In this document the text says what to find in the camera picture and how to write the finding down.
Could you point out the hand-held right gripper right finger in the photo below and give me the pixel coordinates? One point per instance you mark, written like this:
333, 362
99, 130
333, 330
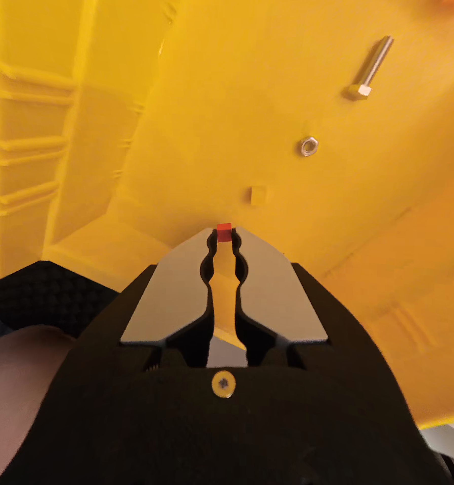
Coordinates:
280, 303

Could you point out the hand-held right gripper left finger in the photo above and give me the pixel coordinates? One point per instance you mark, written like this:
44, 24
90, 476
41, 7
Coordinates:
170, 303

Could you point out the red cube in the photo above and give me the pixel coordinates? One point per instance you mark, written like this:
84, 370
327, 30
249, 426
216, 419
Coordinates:
224, 233

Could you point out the yellow cube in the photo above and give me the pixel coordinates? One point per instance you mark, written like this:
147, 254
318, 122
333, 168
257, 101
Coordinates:
258, 195

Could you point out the small metal nut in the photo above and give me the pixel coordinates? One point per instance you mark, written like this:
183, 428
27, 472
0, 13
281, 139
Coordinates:
304, 146

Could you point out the yellow plastic bin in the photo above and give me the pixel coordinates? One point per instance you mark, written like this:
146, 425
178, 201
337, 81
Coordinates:
212, 114

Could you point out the small metal screw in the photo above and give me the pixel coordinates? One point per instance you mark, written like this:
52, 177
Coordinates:
369, 68

